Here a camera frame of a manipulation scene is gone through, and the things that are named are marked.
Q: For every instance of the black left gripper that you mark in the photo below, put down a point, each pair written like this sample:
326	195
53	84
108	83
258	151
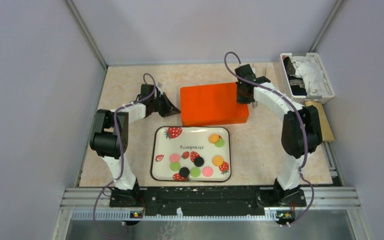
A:
169	108

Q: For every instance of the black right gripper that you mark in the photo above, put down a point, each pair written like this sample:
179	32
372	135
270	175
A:
240	99

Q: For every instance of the orange box lid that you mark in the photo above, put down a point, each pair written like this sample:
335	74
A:
211	105

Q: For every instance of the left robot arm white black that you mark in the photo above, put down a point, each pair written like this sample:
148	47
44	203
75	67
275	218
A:
110	131

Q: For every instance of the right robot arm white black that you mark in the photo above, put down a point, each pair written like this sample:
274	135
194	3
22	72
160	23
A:
301	130

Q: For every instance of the black cloth in basket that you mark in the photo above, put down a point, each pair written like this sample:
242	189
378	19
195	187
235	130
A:
296	83

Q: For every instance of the pink sandwich cookie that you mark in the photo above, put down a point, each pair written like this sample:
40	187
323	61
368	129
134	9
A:
174	158
207	171

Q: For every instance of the yellow round biscuit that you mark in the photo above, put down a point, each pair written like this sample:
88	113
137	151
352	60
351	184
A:
213	138
218	160

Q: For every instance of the green sandwich cookie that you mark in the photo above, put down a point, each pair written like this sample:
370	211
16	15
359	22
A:
219	143
175	166
195	172

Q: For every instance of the white plastic basket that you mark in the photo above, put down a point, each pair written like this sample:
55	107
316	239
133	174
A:
283	82

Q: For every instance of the white strawberry print tray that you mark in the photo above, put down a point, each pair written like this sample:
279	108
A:
190	142

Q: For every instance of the black sandwich cookie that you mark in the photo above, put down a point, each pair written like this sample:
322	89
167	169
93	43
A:
199	161
184	172

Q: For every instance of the white crumpled cloth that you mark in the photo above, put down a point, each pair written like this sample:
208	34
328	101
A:
311	73

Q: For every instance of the tan paper bag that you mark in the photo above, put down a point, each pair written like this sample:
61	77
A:
326	131

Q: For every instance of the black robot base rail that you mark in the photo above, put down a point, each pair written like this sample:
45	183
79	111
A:
207	201

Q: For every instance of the aluminium frame rail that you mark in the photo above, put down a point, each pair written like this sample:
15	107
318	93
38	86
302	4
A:
332	212

